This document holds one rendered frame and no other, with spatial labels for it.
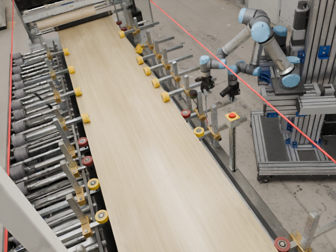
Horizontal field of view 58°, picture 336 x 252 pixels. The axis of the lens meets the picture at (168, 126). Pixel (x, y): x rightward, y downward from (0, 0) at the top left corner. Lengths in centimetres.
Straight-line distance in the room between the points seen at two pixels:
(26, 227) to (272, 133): 286
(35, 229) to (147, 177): 144
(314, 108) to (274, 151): 80
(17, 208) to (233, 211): 141
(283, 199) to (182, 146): 123
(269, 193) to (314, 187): 42
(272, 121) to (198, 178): 161
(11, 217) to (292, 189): 273
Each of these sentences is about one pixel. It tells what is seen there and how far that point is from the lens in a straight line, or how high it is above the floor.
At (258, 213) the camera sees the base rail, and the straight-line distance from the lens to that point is 214.
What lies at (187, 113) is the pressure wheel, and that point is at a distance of 249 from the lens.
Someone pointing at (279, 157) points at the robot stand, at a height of 21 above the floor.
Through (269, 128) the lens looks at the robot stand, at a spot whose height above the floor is 21.
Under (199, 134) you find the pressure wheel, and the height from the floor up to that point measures 90.
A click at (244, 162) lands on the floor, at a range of 329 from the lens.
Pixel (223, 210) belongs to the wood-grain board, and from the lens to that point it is 188.
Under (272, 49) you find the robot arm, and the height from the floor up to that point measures 144.
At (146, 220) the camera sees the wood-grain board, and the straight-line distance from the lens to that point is 191.
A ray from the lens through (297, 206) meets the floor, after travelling 303.
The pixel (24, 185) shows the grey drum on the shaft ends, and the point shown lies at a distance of 253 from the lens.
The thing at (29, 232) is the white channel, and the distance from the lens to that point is 72.
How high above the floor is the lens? 250
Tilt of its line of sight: 42 degrees down
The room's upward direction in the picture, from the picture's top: 12 degrees counter-clockwise
